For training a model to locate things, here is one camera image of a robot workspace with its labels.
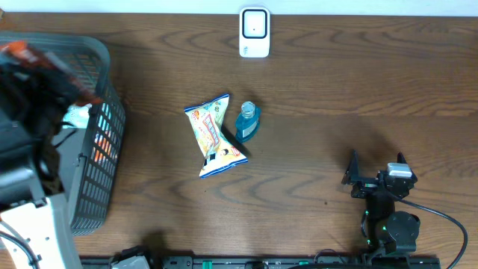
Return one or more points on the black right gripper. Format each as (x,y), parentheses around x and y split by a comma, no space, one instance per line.
(366,186)

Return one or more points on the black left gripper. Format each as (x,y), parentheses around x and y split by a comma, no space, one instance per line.
(63,96)

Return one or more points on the red orange chocolate bar wrapper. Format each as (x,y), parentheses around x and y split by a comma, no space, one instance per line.
(30,54)

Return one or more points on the mint green wipes pack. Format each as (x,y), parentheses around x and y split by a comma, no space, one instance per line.
(77,116)

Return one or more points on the blue mouthwash bottle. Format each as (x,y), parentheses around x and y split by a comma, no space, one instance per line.
(248,122)

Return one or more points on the yellow snack chips bag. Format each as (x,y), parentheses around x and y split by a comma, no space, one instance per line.
(206,121)

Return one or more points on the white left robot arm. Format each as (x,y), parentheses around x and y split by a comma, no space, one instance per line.
(34,211)

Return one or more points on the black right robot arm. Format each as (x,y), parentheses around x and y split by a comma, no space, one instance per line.
(387,230)

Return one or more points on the grey plastic lattice basket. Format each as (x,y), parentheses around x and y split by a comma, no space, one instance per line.
(88,157)

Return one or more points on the black mounting rail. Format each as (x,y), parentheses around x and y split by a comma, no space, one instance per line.
(187,262)

